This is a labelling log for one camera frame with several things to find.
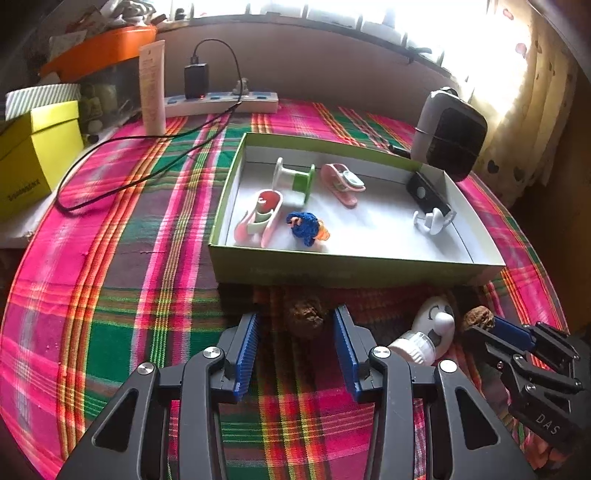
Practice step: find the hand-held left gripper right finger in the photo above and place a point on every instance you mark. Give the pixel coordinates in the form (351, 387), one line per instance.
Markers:
(346, 353)

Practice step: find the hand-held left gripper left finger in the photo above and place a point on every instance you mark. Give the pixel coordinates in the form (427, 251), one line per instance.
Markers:
(244, 357)

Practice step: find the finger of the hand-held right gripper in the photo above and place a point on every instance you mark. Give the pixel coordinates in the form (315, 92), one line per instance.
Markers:
(512, 328)
(489, 345)

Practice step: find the brown walnut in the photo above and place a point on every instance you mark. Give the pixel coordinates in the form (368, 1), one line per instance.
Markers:
(478, 318)
(305, 318)

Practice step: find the green cardboard box tray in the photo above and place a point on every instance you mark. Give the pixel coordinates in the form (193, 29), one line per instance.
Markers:
(378, 240)

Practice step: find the blue crochet toy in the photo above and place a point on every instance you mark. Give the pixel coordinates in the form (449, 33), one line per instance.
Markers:
(302, 228)

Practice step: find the pink and green clip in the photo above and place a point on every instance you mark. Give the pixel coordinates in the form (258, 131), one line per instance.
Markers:
(258, 217)

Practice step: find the small black box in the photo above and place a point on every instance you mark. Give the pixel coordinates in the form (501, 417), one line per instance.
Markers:
(427, 191)

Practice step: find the pink and grey clip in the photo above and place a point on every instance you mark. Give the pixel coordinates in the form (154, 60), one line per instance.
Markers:
(341, 184)

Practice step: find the white bulb-shaped face toy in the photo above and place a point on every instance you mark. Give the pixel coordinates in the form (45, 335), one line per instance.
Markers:
(436, 323)

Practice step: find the small white hook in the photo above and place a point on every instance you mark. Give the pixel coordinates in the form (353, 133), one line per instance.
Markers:
(431, 221)

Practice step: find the white and green spool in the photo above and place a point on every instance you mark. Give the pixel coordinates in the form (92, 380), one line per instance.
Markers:
(295, 180)

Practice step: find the black and white device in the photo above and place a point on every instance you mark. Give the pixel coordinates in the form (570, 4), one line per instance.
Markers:
(455, 134)

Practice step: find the heart print curtain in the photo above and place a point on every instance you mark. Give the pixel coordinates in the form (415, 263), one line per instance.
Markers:
(531, 115)

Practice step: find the white power strip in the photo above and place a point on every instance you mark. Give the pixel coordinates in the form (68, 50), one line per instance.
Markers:
(221, 104)

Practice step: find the small grey plug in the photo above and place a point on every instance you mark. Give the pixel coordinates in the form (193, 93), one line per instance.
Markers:
(241, 86)

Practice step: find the black charger adapter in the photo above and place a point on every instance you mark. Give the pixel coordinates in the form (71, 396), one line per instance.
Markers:
(196, 81)

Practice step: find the beige cream tube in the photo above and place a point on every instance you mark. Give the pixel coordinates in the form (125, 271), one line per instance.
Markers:
(153, 87)

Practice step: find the yellow cardboard box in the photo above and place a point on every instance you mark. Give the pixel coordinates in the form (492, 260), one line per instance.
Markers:
(32, 161)

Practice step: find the clear plastic container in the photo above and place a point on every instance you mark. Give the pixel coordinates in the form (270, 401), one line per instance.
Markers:
(111, 97)

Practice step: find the green striped white box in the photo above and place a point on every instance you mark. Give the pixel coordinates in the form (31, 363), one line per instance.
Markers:
(41, 99)

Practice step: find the orange plastic lid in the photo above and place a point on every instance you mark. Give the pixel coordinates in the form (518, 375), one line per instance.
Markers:
(101, 48)

